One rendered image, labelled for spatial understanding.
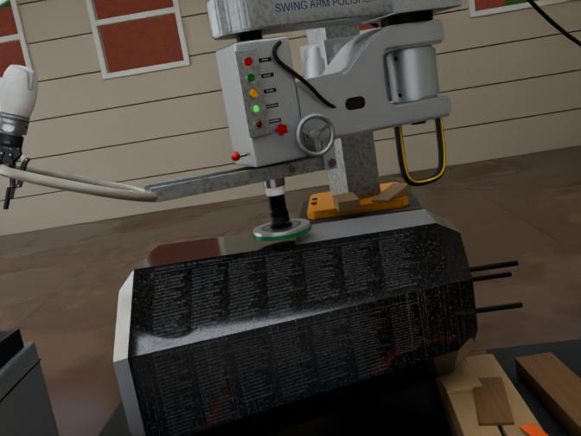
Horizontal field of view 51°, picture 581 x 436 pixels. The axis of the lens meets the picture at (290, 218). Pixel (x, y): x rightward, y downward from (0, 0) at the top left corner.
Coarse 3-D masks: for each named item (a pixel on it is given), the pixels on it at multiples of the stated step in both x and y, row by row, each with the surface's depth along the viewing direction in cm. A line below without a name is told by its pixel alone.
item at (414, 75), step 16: (416, 48) 230; (432, 48) 232; (400, 64) 232; (416, 64) 230; (432, 64) 233; (400, 80) 234; (416, 80) 231; (432, 80) 233; (400, 96) 235; (416, 96) 233; (432, 96) 235
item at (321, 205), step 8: (384, 184) 330; (328, 192) 334; (312, 200) 319; (320, 200) 316; (328, 200) 312; (360, 200) 299; (368, 200) 295; (400, 200) 286; (408, 200) 289; (312, 208) 297; (320, 208) 294; (328, 208) 291; (368, 208) 288; (376, 208) 287; (384, 208) 287; (312, 216) 291; (320, 216) 290; (328, 216) 290
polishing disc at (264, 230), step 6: (270, 222) 233; (294, 222) 226; (300, 222) 225; (306, 222) 223; (258, 228) 226; (264, 228) 225; (270, 228) 223; (282, 228) 220; (288, 228) 218; (294, 228) 217; (300, 228) 217; (258, 234) 219; (264, 234) 217; (270, 234) 215; (276, 234) 215; (282, 234) 215
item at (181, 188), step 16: (304, 160) 219; (320, 160) 221; (192, 176) 214; (208, 176) 216; (224, 176) 207; (240, 176) 209; (256, 176) 212; (272, 176) 214; (160, 192) 199; (176, 192) 201; (192, 192) 203
